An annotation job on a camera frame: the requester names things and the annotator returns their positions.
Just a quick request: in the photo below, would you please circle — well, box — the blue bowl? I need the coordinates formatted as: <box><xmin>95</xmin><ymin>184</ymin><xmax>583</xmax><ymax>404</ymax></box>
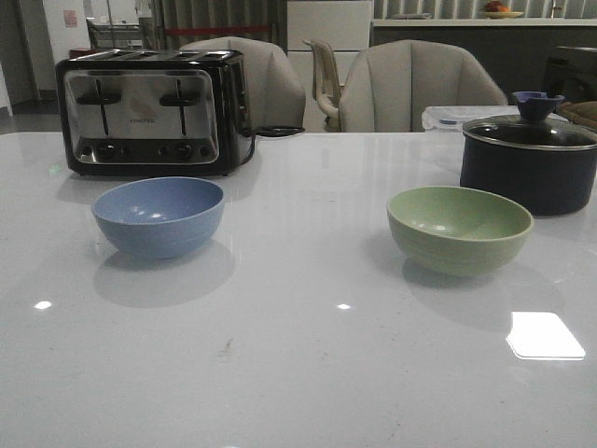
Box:
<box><xmin>91</xmin><ymin>176</ymin><xmax>224</xmax><ymax>259</ymax></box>

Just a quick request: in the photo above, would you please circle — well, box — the green bowl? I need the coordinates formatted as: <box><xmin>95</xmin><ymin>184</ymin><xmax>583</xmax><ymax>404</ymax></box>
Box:
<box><xmin>386</xmin><ymin>186</ymin><xmax>534</xmax><ymax>277</ymax></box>

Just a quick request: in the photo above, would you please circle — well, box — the left beige upholstered chair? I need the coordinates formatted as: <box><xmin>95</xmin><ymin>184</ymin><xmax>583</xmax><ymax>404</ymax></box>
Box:
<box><xmin>181</xmin><ymin>36</ymin><xmax>306</xmax><ymax>128</ymax></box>

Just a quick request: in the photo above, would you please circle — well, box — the beige upholstered chair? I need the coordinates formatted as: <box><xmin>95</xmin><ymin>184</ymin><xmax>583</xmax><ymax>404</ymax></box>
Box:
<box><xmin>181</xmin><ymin>36</ymin><xmax>306</xmax><ymax>128</ymax></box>
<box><xmin>340</xmin><ymin>39</ymin><xmax>507</xmax><ymax>133</ymax></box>

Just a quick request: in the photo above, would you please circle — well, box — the cream plastic chair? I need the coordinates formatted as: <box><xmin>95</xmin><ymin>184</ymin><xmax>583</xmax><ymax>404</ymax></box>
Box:
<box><xmin>302</xmin><ymin>39</ymin><xmax>341</xmax><ymax>133</ymax></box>

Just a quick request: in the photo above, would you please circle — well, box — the right beige upholstered chair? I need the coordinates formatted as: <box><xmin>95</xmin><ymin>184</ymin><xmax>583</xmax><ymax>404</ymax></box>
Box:
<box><xmin>340</xmin><ymin>39</ymin><xmax>507</xmax><ymax>133</ymax></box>

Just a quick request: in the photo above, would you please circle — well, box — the clear plastic container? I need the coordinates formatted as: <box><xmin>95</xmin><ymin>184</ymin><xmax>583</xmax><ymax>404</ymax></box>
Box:
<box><xmin>422</xmin><ymin>105</ymin><xmax>519</xmax><ymax>132</ymax></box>

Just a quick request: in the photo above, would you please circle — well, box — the white cabinet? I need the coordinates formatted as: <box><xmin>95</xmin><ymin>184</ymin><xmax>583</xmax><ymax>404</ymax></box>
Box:
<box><xmin>286</xmin><ymin>1</ymin><xmax>374</xmax><ymax>133</ymax></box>

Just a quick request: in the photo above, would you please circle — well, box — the black and chrome toaster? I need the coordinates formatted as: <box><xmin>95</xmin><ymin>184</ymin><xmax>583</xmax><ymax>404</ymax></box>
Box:
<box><xmin>55</xmin><ymin>49</ymin><xmax>254</xmax><ymax>176</ymax></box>

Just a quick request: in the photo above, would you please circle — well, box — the dark blue cooking pot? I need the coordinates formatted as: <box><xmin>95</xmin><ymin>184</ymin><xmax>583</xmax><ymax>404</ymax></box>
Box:
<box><xmin>460</xmin><ymin>137</ymin><xmax>596</xmax><ymax>216</ymax></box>

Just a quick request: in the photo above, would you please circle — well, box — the glass pot lid blue knob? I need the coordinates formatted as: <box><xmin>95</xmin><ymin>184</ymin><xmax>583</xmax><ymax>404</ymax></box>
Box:
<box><xmin>462</xmin><ymin>91</ymin><xmax>596</xmax><ymax>151</ymax></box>

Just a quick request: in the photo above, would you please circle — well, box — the fruit bowl on counter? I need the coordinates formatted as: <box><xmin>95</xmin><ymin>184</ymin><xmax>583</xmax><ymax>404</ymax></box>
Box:
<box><xmin>480</xmin><ymin>0</ymin><xmax>523</xmax><ymax>20</ymax></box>

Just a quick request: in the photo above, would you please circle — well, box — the black toaster power cord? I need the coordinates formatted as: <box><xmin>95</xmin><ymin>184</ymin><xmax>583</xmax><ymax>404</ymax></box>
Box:
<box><xmin>242</xmin><ymin>124</ymin><xmax>306</xmax><ymax>165</ymax></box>

